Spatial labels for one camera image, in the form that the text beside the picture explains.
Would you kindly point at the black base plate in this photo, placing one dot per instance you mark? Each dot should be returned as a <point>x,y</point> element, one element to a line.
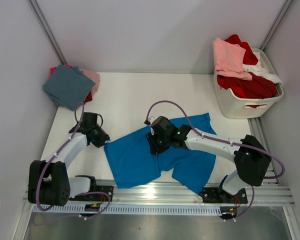
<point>215,195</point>
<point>104,189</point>

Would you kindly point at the bright blue t-shirt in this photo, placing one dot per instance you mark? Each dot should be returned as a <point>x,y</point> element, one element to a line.
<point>132,163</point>

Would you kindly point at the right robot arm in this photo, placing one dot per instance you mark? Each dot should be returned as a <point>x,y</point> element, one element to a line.
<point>248,155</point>

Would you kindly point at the aluminium mounting rail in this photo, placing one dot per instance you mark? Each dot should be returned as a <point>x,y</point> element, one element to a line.
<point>172,193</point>

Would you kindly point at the white perforated laundry basket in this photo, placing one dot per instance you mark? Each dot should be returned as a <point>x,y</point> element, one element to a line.
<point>243,108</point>

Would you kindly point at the teal folded t-shirt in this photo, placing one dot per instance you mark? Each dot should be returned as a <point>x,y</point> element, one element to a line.
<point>68,86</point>

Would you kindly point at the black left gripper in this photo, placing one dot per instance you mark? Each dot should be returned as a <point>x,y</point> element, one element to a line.
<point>104,137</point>

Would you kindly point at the pink t-shirt in basket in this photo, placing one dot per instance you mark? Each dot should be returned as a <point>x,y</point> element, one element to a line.
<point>228,60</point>

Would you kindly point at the white slotted cable duct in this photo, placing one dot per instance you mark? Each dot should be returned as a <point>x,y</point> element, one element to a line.
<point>88,209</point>

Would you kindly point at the pink folded t-shirt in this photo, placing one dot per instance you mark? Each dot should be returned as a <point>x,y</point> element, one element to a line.
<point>94,77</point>

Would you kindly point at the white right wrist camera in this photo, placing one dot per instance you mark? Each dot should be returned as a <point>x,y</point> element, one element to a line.
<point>149,121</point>

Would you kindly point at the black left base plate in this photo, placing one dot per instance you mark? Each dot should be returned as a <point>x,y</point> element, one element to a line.
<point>104,189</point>

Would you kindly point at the aluminium frame post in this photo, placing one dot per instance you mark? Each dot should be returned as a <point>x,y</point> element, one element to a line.
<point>39,14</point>
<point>284,11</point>

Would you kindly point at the white t-shirt in basket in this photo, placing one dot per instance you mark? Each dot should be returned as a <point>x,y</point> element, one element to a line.
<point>263,68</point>

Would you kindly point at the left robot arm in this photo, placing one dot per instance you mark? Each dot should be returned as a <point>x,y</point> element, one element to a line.
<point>49,184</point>

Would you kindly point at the right aluminium frame post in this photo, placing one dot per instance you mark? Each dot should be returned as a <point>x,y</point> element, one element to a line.
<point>284,11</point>

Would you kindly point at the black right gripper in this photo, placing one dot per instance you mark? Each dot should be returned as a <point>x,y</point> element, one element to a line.
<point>155,148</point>

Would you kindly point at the red t-shirt in basket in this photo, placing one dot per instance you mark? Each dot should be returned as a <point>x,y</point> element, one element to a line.
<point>258,87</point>

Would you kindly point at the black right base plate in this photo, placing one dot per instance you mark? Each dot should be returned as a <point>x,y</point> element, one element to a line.
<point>215,195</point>

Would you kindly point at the left aluminium frame post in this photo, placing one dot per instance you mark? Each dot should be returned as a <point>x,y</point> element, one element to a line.
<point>39,14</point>

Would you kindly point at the red folded t-shirt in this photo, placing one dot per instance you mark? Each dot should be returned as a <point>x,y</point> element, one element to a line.
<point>88,98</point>

